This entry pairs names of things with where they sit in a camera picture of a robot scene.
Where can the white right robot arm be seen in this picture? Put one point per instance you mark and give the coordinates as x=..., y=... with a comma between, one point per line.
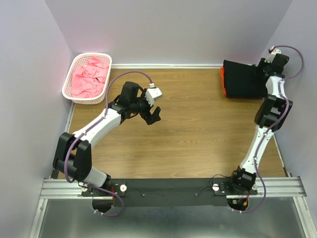
x=269, y=118

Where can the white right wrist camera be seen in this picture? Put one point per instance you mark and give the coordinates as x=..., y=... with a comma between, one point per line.
x=272, y=53

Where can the aluminium front rail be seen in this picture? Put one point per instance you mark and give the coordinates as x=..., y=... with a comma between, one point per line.
x=269, y=187

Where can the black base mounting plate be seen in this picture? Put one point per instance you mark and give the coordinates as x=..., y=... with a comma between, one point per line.
x=133, y=200

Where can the black t-shirt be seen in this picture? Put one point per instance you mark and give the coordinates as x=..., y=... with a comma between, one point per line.
x=241, y=81

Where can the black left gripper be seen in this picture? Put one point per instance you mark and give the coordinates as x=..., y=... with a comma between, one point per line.
x=154, y=117

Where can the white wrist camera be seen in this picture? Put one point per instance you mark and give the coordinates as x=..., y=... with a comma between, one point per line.
x=272, y=53
x=153, y=94

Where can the pink plastic laundry basket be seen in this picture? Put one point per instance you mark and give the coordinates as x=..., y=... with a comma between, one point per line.
x=81, y=60

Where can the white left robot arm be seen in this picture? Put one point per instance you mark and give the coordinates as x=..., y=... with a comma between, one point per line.
x=73, y=155

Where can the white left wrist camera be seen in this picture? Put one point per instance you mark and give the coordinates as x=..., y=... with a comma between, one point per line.
x=153, y=94

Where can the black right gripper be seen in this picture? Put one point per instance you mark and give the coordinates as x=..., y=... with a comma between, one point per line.
x=261, y=63

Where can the orange folded t-shirt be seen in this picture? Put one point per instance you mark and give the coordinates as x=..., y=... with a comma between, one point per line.
x=223, y=80

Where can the pink crumpled t-shirt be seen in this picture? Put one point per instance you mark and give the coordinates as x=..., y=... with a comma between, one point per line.
x=88, y=81

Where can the aluminium back rail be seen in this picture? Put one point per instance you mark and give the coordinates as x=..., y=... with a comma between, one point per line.
x=166, y=66

